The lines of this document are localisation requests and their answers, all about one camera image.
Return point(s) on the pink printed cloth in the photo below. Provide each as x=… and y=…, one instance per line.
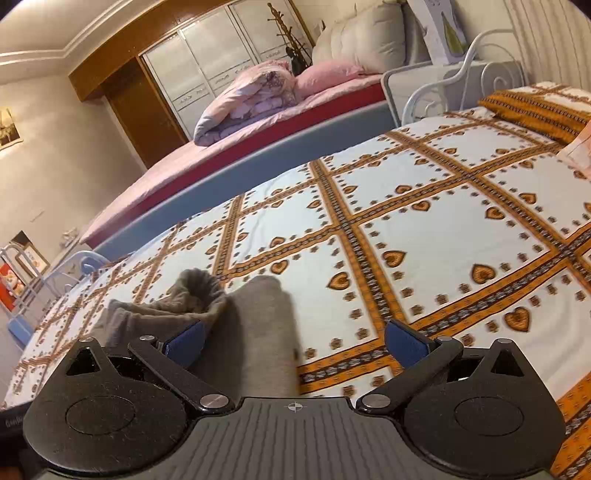
x=579, y=152

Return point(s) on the pink pillow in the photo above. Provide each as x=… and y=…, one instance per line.
x=323, y=76

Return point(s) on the white cardboard box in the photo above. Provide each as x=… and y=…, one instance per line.
x=438, y=32

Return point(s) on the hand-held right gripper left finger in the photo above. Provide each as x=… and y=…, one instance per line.
x=187, y=344

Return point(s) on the orange patterned white bedsheet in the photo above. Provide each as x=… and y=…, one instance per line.
x=415, y=240

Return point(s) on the white metal bed frame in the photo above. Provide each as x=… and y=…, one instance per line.
x=407, y=113

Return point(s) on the pink sheeted bed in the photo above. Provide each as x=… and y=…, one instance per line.
x=277, y=159

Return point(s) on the red printed poster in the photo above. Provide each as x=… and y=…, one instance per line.
x=9, y=286

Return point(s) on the grey padded headboard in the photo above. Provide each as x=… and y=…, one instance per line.
x=364, y=37

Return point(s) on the wall picture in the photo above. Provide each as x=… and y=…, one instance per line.
x=9, y=129

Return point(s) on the white wall socket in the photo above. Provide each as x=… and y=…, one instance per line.
x=70, y=233

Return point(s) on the white nightstand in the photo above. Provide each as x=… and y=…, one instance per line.
x=397, y=87

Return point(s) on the white wardrobe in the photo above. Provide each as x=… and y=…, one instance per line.
x=203, y=69

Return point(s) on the wooden coat rack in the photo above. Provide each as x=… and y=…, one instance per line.
x=295, y=55

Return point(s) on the orange patterned pillow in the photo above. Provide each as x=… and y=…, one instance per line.
x=540, y=113

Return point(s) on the wooden framed picture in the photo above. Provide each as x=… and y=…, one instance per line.
x=32, y=258

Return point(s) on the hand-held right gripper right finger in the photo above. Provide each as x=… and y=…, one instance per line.
x=406, y=344

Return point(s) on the grey pants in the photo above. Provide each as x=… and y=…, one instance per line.
x=263, y=337

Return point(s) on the folded pink floral quilt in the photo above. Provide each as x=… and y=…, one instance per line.
x=244, y=106

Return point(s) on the wooden door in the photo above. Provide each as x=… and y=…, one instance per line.
x=143, y=120

